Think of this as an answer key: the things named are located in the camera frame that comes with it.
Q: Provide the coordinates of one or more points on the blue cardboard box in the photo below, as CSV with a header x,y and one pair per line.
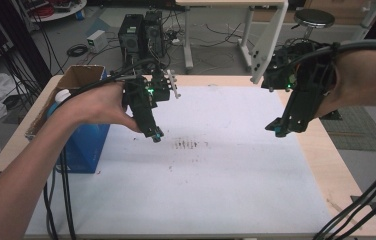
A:
x,y
86,146

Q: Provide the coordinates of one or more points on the black computer tower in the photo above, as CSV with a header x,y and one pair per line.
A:
x,y
131,36
155,31

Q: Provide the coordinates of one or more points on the white foam mat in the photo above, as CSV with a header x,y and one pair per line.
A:
x,y
209,183

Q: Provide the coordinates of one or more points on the person's left hand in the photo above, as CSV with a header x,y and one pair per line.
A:
x,y
99,106

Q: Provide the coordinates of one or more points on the small white device box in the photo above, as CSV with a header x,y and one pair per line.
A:
x,y
97,40

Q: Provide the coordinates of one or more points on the round white table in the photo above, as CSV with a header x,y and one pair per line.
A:
x,y
59,10

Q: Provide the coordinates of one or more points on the dark floor mat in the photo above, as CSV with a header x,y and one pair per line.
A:
x,y
359,133

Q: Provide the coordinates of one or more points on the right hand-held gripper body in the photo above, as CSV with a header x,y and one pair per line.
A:
x,y
306,86

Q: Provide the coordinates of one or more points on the white frame table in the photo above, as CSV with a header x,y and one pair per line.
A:
x,y
229,2

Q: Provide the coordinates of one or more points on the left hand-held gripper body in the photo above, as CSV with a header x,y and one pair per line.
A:
x,y
142,96

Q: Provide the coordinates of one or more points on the blue bottle with white cap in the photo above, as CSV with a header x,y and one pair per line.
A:
x,y
62,95

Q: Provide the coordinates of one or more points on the round black stool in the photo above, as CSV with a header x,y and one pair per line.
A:
x,y
314,18

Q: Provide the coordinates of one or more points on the person's right hand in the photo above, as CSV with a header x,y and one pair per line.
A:
x,y
346,83

